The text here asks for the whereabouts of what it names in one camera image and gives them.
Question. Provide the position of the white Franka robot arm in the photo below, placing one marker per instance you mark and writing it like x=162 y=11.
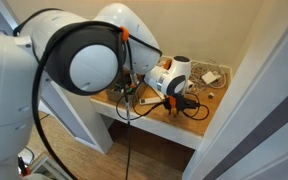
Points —
x=50 y=66

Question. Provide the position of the white remote control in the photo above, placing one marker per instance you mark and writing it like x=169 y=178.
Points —
x=150 y=100

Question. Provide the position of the white power adapter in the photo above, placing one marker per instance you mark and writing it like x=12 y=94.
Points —
x=210 y=77

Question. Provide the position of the small round cap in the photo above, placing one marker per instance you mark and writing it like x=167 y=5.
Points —
x=211 y=95

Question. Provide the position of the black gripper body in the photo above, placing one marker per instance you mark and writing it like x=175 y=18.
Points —
x=185 y=103

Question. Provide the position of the black plug with orange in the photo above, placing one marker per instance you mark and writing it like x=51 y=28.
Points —
x=22 y=166

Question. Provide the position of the metal floor vent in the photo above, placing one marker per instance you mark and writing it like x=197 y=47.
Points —
x=45 y=163

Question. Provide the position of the brown cardboard box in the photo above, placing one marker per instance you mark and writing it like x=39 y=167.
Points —
x=112 y=95

